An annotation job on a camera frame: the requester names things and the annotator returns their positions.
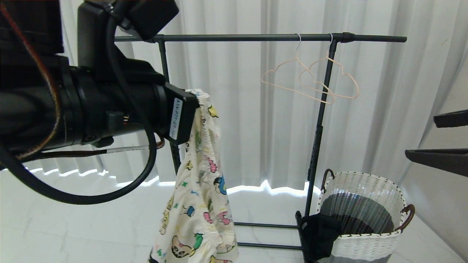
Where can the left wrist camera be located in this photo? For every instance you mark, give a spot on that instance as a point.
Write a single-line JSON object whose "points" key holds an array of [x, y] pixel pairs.
{"points": [[91, 33]]}

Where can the black clothes rack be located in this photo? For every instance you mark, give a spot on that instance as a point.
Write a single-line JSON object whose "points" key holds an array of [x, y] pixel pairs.
{"points": [[237, 37]]}

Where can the pink clothes hanger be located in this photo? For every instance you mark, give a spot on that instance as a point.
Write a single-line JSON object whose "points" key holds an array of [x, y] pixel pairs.
{"points": [[328, 54], [297, 54]]}

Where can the black garment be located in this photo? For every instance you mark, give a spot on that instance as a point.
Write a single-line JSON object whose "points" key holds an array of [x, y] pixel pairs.
{"points": [[318, 233]]}

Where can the cream printed garment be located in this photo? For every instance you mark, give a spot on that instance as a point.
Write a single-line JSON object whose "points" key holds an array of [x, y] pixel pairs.
{"points": [[204, 204]]}

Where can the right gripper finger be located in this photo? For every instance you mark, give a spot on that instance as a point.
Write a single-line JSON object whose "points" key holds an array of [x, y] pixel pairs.
{"points": [[453, 118], [446, 160]]}

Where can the white laundry basket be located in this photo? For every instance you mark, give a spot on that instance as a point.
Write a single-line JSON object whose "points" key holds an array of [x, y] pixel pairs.
{"points": [[365, 248]]}

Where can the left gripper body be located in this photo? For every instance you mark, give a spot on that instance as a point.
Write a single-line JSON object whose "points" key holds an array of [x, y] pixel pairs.
{"points": [[91, 102]]}

